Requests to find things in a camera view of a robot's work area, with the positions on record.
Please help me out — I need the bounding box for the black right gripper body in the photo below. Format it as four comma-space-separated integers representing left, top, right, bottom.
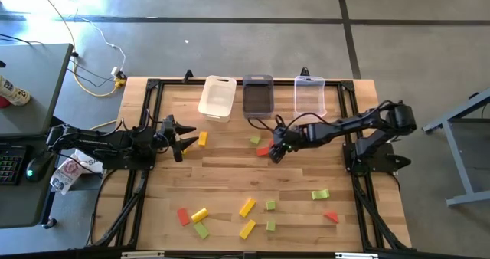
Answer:
269, 126, 310, 155

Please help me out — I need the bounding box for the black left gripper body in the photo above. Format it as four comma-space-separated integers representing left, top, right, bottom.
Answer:
155, 114, 184, 163

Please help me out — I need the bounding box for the long yellow block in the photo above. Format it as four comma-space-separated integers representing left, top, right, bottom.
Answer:
239, 218, 257, 241
239, 197, 257, 218

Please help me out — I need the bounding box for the yellow cylinder block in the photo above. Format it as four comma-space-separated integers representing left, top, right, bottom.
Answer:
191, 208, 210, 224

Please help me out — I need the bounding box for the white plastic bin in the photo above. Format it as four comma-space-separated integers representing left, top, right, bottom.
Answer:
197, 74, 237, 123

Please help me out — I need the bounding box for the clear plastic bin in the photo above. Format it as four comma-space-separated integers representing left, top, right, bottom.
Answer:
293, 75, 327, 119

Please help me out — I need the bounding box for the grey translucent plastic bin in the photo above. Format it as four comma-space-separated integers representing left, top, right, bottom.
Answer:
242, 74, 275, 120

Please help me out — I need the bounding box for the white printed box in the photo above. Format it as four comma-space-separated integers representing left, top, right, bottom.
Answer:
74, 149, 104, 175

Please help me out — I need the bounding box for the printed snack bag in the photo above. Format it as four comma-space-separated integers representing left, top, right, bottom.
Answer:
49, 153, 87, 196

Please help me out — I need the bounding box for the black computer mouse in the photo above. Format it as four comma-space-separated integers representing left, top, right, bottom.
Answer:
24, 151, 54, 183

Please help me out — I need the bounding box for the grey desk panel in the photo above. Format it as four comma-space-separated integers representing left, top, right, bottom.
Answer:
0, 43, 74, 138

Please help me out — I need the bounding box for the dark grey desk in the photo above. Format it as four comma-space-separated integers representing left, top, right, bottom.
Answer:
0, 134, 64, 230

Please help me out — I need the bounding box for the black backlit keyboard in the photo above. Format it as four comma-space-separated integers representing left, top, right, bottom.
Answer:
0, 143, 28, 186

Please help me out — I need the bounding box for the white printed bottle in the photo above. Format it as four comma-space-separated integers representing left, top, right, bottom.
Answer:
0, 74, 31, 107

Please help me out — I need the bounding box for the yellow cable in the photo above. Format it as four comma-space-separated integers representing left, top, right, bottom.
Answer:
32, 0, 127, 132

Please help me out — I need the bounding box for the white cable with adapter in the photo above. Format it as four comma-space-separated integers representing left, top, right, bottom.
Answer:
74, 15, 127, 78

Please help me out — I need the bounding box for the silver metal bracket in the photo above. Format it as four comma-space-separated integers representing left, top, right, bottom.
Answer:
335, 252, 379, 259
120, 251, 165, 259

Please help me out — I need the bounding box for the black floor cable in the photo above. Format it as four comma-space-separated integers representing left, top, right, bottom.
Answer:
67, 51, 116, 88

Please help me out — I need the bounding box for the grey metal table frame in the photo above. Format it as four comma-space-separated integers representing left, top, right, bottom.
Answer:
422, 88, 490, 208

